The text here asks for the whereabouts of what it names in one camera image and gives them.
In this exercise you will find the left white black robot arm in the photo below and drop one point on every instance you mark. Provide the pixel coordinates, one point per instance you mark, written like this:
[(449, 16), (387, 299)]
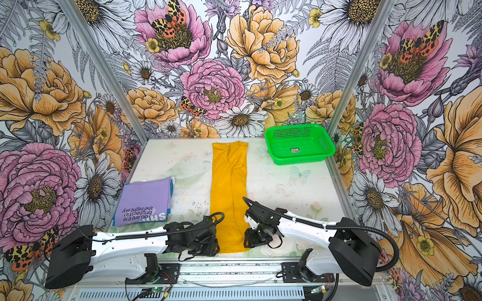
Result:
[(84, 249)]

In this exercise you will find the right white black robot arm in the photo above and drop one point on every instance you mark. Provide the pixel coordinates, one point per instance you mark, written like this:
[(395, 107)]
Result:
[(335, 247)]

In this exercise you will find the yellow t-shirt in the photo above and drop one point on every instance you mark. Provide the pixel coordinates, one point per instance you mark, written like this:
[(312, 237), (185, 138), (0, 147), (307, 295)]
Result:
[(229, 179)]

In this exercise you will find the right aluminium corner post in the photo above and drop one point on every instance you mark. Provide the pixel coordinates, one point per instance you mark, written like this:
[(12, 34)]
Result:
[(366, 49)]

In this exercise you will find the left aluminium corner post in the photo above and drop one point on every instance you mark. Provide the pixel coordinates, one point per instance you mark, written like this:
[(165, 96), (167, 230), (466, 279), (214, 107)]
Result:
[(88, 40)]

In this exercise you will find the folded purple t-shirt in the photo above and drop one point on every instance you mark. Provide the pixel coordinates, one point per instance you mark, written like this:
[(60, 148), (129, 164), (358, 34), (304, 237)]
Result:
[(144, 201)]

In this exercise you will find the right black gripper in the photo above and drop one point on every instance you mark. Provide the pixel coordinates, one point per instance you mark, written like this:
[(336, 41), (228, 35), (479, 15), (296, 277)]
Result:
[(251, 241)]

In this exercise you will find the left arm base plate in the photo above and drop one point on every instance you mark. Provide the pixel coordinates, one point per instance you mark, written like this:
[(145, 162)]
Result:
[(167, 273)]

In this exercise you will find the aluminium front rail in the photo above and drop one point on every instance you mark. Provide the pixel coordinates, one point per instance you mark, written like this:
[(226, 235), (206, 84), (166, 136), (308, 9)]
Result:
[(212, 272)]

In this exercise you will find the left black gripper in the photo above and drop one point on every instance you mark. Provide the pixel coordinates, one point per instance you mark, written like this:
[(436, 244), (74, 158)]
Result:
[(209, 249)]

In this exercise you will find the green plastic basket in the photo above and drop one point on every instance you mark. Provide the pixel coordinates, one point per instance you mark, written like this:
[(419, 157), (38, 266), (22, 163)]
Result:
[(297, 144)]

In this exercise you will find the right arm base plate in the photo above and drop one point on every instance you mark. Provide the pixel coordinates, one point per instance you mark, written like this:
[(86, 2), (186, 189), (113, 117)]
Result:
[(291, 272)]

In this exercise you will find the aluminium corner post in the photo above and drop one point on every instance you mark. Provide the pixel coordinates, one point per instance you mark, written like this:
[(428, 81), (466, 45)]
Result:
[(366, 49), (88, 40)]

